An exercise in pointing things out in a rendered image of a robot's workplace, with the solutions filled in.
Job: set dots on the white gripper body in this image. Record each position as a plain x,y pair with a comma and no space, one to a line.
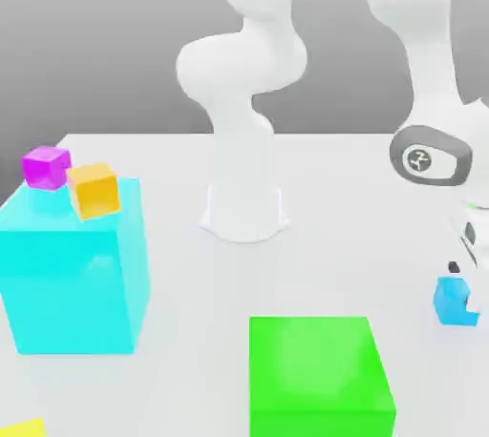
480,276

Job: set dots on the small blue cube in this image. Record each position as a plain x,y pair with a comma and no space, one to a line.
447,301

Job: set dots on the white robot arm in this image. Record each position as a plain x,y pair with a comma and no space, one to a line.
244,63

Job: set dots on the small orange cube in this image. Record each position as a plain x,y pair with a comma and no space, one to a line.
95,191

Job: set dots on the small magenta cube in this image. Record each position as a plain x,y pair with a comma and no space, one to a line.
44,168

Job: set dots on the large green box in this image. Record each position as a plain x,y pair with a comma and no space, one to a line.
313,376

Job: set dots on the large cyan box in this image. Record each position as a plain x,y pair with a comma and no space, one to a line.
72,284

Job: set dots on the large yellow box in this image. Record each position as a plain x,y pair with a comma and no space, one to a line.
23,429

